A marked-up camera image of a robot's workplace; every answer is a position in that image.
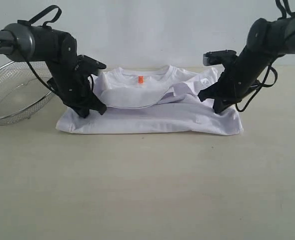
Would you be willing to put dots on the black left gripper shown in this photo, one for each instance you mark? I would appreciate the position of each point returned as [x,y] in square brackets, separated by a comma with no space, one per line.
[74,89]

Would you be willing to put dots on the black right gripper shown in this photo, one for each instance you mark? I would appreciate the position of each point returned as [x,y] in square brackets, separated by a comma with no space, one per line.
[234,83]

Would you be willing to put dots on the white t-shirt red lettering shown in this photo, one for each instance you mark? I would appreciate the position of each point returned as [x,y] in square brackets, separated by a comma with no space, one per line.
[161,101]

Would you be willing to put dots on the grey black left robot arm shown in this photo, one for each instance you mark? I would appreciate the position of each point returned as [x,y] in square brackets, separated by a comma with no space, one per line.
[26,43]

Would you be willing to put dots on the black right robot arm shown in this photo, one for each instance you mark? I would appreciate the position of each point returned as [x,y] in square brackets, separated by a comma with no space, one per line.
[266,42]

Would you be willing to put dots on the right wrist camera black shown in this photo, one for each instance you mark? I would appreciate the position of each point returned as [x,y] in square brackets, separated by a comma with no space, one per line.
[222,57]

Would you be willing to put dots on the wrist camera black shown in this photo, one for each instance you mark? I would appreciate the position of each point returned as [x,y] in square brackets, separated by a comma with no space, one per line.
[88,66]
[222,57]

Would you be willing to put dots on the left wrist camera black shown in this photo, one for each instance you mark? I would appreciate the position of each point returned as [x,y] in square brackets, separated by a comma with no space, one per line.
[88,66]

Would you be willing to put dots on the metal wire mesh basket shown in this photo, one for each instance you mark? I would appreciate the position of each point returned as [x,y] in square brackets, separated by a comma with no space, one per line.
[21,93]

